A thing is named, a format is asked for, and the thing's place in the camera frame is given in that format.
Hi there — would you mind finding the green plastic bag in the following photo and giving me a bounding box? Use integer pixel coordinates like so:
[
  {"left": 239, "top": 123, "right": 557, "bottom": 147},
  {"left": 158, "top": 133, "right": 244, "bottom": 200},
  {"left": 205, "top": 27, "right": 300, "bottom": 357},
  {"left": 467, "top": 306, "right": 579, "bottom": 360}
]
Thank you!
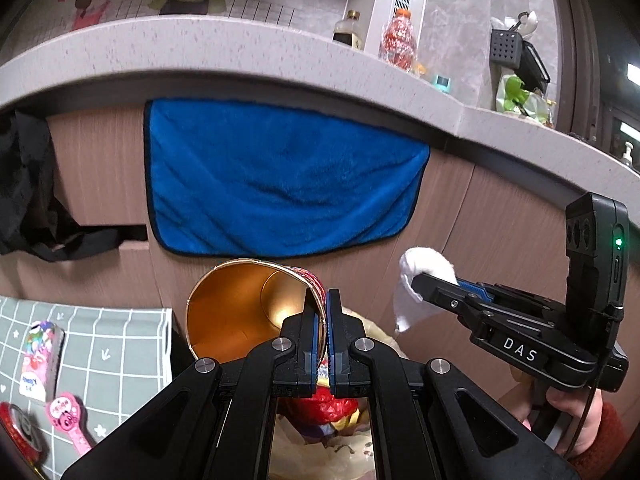
[{"left": 495, "top": 74, "right": 556, "bottom": 128}]

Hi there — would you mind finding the white tissue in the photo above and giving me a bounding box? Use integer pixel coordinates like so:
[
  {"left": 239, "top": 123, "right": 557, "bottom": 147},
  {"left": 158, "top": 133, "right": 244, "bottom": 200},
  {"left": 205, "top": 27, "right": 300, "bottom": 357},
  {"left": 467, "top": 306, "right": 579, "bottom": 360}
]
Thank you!
[{"left": 392, "top": 246, "right": 458, "bottom": 333}]

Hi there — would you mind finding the paper cup with gold inside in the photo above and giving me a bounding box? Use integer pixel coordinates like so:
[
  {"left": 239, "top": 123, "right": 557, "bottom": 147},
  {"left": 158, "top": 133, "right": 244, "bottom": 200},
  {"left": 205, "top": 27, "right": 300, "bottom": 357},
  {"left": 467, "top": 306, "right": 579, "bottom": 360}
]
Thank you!
[{"left": 185, "top": 258, "right": 331, "bottom": 366}]

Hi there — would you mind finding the red drink can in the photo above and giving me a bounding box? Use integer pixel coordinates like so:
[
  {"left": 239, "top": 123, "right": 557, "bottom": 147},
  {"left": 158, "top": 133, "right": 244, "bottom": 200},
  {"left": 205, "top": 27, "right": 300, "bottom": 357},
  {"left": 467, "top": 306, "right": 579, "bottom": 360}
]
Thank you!
[{"left": 0, "top": 402, "right": 46, "bottom": 466}]

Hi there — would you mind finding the blue towel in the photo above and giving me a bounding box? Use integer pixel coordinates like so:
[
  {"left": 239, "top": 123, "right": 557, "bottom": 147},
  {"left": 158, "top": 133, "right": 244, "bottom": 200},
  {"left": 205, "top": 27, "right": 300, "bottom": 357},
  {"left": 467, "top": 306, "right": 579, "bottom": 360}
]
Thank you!
[{"left": 143, "top": 98, "right": 432, "bottom": 257}]

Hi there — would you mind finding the dark soy sauce bottle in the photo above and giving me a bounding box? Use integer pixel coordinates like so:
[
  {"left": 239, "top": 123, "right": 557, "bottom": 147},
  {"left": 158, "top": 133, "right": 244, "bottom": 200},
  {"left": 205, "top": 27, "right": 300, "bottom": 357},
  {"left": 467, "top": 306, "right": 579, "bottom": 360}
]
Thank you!
[{"left": 332, "top": 9, "right": 366, "bottom": 52}]

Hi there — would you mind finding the person's right forearm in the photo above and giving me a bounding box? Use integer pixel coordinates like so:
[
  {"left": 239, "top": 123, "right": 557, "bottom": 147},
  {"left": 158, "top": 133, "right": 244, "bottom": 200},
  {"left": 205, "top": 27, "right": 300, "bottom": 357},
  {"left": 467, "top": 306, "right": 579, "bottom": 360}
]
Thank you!
[{"left": 567, "top": 402, "right": 631, "bottom": 480}]

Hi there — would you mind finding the black cloth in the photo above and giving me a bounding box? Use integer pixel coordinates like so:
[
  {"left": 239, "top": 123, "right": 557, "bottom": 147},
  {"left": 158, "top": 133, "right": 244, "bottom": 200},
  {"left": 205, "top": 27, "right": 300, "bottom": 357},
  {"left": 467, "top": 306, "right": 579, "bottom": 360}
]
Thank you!
[{"left": 0, "top": 107, "right": 148, "bottom": 262}]

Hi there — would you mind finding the person's right hand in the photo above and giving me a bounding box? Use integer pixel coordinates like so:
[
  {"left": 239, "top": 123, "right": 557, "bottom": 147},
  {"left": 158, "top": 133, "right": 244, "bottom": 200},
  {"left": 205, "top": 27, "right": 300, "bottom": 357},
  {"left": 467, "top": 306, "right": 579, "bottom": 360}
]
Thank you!
[{"left": 510, "top": 367, "right": 601, "bottom": 459}]

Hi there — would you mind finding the colourful candy packet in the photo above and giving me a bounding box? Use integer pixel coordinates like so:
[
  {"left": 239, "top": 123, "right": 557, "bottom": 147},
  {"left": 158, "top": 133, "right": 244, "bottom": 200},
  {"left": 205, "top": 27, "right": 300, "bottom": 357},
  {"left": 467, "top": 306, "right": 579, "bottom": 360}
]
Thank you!
[{"left": 20, "top": 320, "right": 65, "bottom": 402}]

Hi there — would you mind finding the green checked table mat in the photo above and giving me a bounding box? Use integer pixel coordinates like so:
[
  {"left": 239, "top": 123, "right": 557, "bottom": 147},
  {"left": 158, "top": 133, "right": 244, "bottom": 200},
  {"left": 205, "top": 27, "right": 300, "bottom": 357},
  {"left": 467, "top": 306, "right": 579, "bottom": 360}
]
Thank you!
[{"left": 0, "top": 296, "right": 173, "bottom": 480}]

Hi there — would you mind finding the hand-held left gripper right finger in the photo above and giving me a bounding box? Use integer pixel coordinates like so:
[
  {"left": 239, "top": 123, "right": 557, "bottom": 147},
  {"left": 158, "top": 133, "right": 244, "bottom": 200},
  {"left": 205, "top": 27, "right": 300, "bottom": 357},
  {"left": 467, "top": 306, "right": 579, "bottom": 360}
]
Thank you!
[{"left": 326, "top": 288, "right": 581, "bottom": 480}]

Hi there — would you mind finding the orange-capped plastic bottle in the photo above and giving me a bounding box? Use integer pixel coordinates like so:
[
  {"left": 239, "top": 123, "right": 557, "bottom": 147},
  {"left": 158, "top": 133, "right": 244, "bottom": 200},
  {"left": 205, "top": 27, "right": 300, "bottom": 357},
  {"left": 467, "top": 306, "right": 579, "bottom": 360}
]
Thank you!
[{"left": 378, "top": 6, "right": 418, "bottom": 68}]

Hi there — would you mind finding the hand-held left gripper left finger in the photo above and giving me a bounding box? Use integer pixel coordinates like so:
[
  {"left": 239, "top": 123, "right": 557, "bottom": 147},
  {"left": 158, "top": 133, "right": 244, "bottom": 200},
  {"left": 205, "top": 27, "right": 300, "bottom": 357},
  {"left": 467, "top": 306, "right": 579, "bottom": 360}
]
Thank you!
[{"left": 60, "top": 310, "right": 328, "bottom": 480}]

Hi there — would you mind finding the grey speckled kitchen countertop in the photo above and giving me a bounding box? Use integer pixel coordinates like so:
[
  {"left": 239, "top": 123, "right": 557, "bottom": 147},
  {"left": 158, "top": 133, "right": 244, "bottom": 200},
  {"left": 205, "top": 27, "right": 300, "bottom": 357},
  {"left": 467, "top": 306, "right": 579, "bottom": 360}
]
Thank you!
[{"left": 0, "top": 15, "right": 640, "bottom": 196}]

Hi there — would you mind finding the black utensil holder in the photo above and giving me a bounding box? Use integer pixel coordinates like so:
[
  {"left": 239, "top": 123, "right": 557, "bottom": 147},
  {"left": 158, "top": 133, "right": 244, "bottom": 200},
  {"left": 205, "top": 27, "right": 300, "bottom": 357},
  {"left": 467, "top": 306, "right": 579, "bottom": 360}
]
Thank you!
[{"left": 490, "top": 28, "right": 551, "bottom": 88}]

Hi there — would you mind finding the red crinkled wrapper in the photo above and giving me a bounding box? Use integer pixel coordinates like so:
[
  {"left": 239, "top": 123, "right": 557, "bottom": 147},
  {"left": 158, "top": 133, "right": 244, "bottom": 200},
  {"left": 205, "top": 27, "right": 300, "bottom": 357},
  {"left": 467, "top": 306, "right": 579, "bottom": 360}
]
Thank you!
[{"left": 282, "top": 390, "right": 361, "bottom": 426}]

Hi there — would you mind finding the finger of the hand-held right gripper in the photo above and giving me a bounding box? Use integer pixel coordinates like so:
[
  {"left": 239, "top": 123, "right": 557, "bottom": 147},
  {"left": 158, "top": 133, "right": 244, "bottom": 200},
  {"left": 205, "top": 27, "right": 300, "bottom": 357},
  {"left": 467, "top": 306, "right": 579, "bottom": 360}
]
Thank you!
[
  {"left": 457, "top": 280, "right": 567, "bottom": 312},
  {"left": 411, "top": 272, "right": 501, "bottom": 331}
]

